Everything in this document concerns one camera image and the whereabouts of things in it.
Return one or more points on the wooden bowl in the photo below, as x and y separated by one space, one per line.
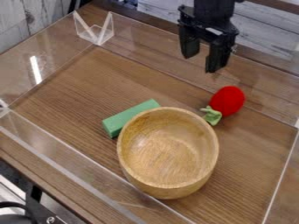
167 151

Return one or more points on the black metal table frame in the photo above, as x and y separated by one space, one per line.
43 215

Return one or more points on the red plush strawberry toy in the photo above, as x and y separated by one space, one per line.
225 104

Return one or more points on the green rectangular block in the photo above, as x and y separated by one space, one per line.
114 123

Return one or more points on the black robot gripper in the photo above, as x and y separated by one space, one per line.
206 21

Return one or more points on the clear acrylic corner bracket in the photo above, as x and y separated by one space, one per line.
95 34

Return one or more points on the clear acrylic tray walls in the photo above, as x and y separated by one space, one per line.
62 85

